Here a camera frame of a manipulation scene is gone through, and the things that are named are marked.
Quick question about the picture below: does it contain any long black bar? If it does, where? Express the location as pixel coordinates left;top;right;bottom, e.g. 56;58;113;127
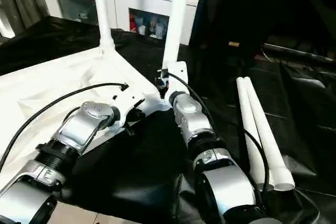
261;42;336;61

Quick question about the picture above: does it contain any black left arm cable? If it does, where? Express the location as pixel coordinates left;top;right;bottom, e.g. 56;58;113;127
0;82;130;171

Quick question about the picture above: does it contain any black case with yellow label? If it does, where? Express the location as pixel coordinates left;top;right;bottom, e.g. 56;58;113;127
190;0;336;57

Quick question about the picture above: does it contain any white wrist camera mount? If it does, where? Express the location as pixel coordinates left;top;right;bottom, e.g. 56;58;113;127
107;84;149;129
157;61;188;104

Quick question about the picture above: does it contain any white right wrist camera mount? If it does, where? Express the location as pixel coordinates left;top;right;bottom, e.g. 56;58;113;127
157;61;188;104

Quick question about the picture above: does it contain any white plastic table leg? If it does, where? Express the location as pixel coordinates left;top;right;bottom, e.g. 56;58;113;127
161;0;193;73
242;77;296;191
92;0;116;52
236;77;271;192

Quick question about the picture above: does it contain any black mat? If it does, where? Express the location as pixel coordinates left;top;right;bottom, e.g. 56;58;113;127
0;15;336;224

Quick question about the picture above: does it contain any white plastic table top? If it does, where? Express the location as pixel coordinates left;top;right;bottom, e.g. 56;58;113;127
0;46;172;184

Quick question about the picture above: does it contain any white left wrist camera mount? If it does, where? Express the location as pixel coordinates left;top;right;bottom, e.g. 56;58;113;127
107;84;149;129

